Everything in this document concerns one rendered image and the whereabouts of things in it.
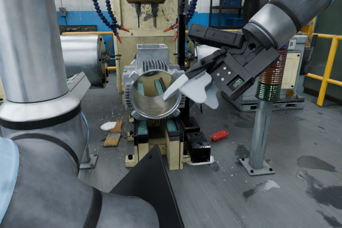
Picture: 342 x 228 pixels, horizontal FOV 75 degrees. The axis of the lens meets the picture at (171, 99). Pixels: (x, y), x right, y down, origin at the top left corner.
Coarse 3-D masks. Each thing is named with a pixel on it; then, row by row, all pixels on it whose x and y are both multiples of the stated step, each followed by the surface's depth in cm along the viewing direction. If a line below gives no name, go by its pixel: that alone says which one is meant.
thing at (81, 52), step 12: (60, 36) 95; (72, 36) 95; (84, 36) 96; (96, 36) 96; (72, 48) 91; (84, 48) 92; (96, 48) 92; (72, 60) 91; (84, 60) 91; (96, 60) 92; (108, 60) 98; (72, 72) 92; (84, 72) 93; (96, 72) 93; (108, 72) 113; (96, 84) 98
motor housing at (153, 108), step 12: (156, 60) 70; (144, 72) 64; (168, 72) 65; (132, 84) 65; (132, 96) 72; (144, 96) 87; (156, 96) 88; (180, 96) 68; (144, 108) 74; (156, 108) 77; (168, 108) 73; (156, 120) 70
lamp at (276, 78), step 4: (268, 68) 56; (272, 68) 56; (276, 68) 56; (280, 68) 56; (264, 72) 57; (268, 72) 57; (272, 72) 56; (276, 72) 56; (280, 72) 56; (260, 76) 59; (264, 76) 58; (268, 76) 57; (272, 76) 56; (276, 76) 56; (280, 76) 57; (260, 80) 59; (264, 80) 58; (268, 80) 57; (272, 80) 57; (276, 80) 57; (280, 80) 57
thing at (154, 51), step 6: (138, 48) 70; (144, 48) 70; (150, 48) 70; (156, 48) 70; (162, 48) 70; (138, 54) 70; (144, 54) 70; (150, 54) 71; (156, 54) 71; (162, 54) 71; (138, 60) 71; (144, 60) 71; (162, 60) 72; (168, 60) 73; (138, 66) 71; (168, 66) 73
